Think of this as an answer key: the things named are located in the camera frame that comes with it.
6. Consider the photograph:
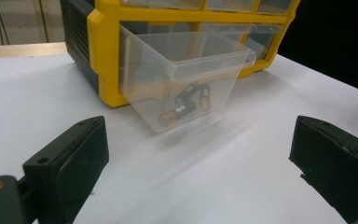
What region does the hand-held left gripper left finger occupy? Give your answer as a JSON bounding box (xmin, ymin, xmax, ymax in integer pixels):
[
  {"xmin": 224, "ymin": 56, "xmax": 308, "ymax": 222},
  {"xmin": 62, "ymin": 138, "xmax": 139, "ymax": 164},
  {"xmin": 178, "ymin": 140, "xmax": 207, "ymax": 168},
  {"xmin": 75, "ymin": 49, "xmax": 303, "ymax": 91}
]
[{"xmin": 22, "ymin": 115, "xmax": 110, "ymax": 224}]

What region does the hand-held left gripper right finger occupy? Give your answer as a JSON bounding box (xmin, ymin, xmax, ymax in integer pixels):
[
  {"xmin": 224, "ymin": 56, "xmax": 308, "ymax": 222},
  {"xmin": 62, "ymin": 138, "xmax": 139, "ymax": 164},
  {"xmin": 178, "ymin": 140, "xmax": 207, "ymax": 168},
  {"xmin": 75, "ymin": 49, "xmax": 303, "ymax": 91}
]
[{"xmin": 288, "ymin": 115, "xmax": 358, "ymax": 224}]

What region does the black and gold battery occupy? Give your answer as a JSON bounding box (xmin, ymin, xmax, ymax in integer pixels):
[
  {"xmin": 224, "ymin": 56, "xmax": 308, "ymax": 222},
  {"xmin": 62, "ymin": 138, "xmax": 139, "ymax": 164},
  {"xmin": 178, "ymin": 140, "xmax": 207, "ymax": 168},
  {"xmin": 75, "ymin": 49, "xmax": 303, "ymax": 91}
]
[
  {"xmin": 158, "ymin": 102, "xmax": 198, "ymax": 128},
  {"xmin": 173, "ymin": 82, "xmax": 201, "ymax": 105},
  {"xmin": 198, "ymin": 82, "xmax": 212, "ymax": 113}
]

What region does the clear plastic drawer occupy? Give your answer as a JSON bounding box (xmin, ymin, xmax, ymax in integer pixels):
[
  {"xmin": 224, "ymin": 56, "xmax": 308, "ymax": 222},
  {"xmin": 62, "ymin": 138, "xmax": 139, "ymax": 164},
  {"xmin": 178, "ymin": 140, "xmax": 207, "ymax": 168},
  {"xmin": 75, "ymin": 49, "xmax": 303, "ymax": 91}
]
[
  {"xmin": 199, "ymin": 22, "xmax": 254, "ymax": 45},
  {"xmin": 256, "ymin": 0, "xmax": 294, "ymax": 16},
  {"xmin": 204, "ymin": 0, "xmax": 258, "ymax": 13},
  {"xmin": 118, "ymin": 25, "xmax": 257, "ymax": 133},
  {"xmin": 119, "ymin": 0, "xmax": 205, "ymax": 10}
]

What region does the yellow and black drawer cabinet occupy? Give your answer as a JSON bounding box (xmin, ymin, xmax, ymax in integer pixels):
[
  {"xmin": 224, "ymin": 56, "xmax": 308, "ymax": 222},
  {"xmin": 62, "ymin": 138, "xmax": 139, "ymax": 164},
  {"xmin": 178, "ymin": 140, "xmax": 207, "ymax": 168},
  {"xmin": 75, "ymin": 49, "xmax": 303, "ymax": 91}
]
[{"xmin": 60, "ymin": 0, "xmax": 301, "ymax": 108}]

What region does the black cable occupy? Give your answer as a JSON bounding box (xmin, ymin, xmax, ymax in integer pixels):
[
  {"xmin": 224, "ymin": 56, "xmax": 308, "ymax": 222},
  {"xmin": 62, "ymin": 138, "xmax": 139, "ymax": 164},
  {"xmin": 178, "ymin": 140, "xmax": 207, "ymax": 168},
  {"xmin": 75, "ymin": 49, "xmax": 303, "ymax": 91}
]
[
  {"xmin": 0, "ymin": 0, "xmax": 11, "ymax": 46},
  {"xmin": 38, "ymin": 0, "xmax": 50, "ymax": 44}
]

